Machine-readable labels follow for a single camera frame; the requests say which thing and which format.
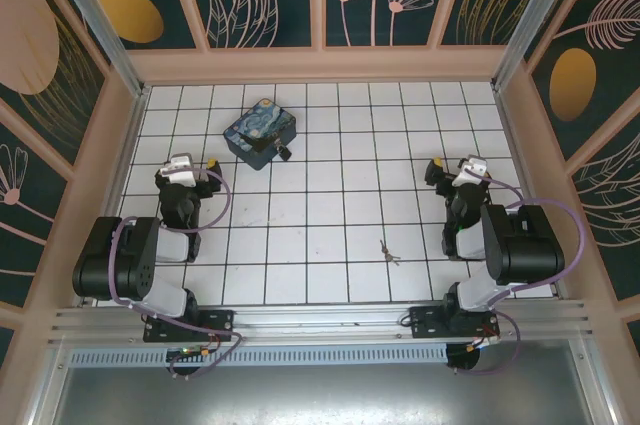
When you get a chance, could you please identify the small green circuit board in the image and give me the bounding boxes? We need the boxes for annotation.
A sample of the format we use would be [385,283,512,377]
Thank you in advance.
[168,346,215,361]

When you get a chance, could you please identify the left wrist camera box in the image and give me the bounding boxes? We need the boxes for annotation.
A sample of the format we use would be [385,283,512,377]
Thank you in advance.
[163,153,194,182]

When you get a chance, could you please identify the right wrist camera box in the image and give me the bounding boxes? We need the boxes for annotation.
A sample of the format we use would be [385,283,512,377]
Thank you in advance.
[457,153,489,186]

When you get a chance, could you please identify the aluminium frame post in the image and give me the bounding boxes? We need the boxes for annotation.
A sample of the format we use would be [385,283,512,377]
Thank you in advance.
[39,0,151,96]
[491,0,574,91]

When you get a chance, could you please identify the silver keys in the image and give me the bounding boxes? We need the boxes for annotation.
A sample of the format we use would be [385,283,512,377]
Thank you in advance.
[378,239,402,265]

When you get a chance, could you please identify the grey metal sheet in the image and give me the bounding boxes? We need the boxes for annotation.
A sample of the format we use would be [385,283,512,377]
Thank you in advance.
[29,364,616,425]

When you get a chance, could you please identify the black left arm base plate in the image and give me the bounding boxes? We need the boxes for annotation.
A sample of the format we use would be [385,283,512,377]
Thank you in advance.
[143,308,236,344]

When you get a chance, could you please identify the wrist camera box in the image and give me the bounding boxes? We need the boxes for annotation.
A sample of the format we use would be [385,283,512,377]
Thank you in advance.
[163,153,194,182]
[457,153,489,186]

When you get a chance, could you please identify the blue starry print tin box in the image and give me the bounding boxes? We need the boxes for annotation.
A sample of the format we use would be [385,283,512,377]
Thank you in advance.
[222,98,299,172]

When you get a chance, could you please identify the grey slotted cable duct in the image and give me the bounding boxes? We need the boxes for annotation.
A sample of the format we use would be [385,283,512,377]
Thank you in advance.
[67,344,449,366]

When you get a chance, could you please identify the long aluminium mounting rail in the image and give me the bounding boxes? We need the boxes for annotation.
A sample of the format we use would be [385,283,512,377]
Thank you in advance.
[47,300,599,346]

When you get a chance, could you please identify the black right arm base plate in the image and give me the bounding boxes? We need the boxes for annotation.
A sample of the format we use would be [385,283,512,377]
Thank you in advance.
[408,305,501,341]

